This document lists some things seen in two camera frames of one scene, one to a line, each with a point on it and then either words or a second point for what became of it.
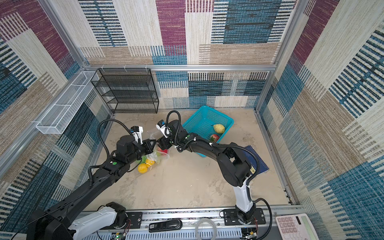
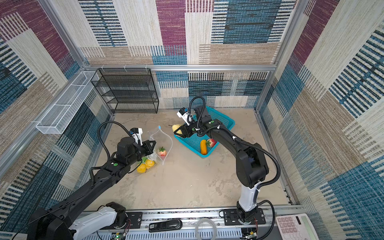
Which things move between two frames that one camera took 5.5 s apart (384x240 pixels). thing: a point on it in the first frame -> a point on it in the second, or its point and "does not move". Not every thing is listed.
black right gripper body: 167,142 -> 194,127
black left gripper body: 147,150 does not move
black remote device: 165,225 does not move
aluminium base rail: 194,224 does not move
